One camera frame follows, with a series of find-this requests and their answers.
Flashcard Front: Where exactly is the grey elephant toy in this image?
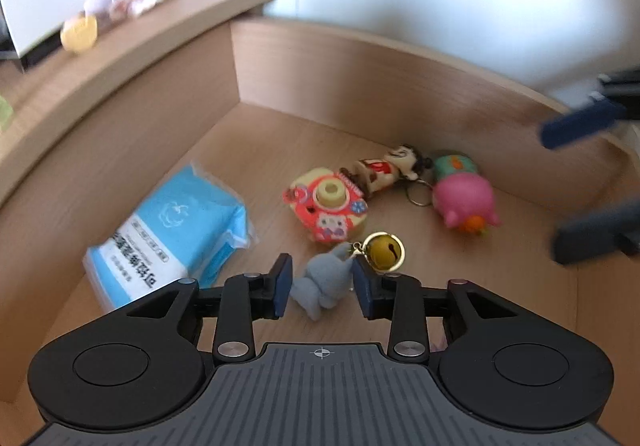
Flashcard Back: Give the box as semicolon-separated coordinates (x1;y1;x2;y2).
290;242;352;321

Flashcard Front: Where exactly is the pink pig toy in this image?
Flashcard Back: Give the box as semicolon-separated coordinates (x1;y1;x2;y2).
432;153;501;235

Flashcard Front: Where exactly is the golden bell keychain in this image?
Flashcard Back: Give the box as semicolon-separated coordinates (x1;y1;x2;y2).
352;231;406;273

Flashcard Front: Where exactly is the red yellow toy camera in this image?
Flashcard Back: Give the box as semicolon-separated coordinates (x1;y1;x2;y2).
283;167;369;244

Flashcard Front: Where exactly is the yellow bunny figure toy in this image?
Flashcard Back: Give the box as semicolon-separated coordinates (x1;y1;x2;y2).
60;16;98;54

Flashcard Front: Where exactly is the blue tissue pack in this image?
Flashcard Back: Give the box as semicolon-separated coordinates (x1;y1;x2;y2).
82;163;256;311

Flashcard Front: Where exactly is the green bunny figure toy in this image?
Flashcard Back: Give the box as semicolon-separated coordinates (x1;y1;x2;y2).
0;97;14;133

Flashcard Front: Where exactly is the cartoon boy keychain figure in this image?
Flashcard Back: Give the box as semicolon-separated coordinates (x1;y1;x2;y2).
340;143;433;201

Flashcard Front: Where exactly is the wooden drawer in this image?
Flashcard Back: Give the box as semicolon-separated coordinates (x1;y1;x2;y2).
1;16;639;445

